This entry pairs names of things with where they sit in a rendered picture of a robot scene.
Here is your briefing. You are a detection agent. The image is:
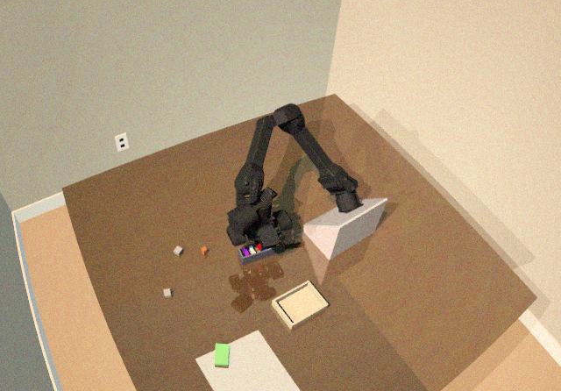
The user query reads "light green rectangular block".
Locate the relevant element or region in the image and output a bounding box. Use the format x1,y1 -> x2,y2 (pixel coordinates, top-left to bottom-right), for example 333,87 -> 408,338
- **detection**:
214,343 -> 230,366

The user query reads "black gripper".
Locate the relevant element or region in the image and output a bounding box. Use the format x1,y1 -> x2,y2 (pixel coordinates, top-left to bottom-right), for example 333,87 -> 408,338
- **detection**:
226,210 -> 293,247

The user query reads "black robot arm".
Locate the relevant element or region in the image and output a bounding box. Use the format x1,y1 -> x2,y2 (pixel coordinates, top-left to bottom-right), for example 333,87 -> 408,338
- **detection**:
227,104 -> 364,250

